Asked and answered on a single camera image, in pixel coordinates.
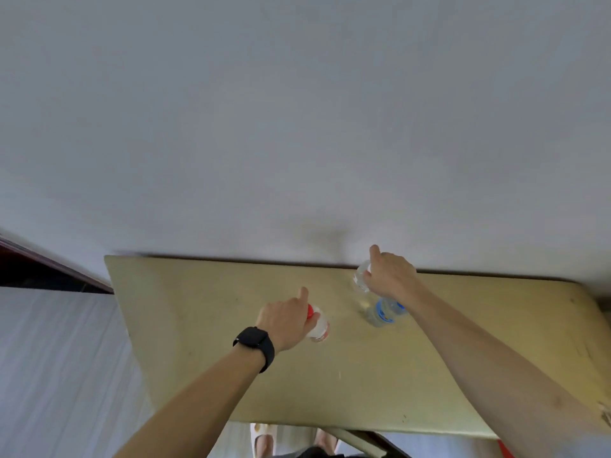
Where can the person's right hand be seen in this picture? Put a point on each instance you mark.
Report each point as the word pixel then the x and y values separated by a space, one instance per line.
pixel 391 277

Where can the person's left hand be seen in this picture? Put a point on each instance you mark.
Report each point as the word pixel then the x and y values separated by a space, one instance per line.
pixel 282 323

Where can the person's right thumb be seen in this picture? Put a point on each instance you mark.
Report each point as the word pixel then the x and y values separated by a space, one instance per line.
pixel 374 255

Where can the person's left thumb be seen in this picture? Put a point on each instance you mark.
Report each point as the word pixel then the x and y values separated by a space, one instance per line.
pixel 303 295

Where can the clear bottle with red cap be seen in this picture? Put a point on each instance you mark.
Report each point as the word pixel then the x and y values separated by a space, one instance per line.
pixel 320 328

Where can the clear bottle with blue label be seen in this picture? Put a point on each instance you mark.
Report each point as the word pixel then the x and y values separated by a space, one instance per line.
pixel 382 312

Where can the person's left forearm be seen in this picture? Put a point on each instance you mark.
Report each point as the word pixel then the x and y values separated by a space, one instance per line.
pixel 200 405

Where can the person's right forearm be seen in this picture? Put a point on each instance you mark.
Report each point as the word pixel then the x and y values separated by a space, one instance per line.
pixel 496 372

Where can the black smartwatch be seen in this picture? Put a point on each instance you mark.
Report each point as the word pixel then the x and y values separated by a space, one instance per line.
pixel 255 342

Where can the person's right leg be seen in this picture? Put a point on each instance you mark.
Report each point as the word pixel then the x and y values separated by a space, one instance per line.
pixel 326 441

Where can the person's leg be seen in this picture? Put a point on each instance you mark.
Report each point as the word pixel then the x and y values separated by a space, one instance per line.
pixel 326 441
pixel 264 443

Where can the person's left leg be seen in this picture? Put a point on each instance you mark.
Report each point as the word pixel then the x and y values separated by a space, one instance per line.
pixel 264 443

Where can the beige table leg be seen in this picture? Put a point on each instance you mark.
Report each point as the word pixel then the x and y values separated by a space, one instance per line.
pixel 358 441

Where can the red object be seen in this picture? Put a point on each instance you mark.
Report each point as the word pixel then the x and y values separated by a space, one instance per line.
pixel 505 449

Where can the dark wooden baseboard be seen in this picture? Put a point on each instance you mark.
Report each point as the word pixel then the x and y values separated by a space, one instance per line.
pixel 43 269

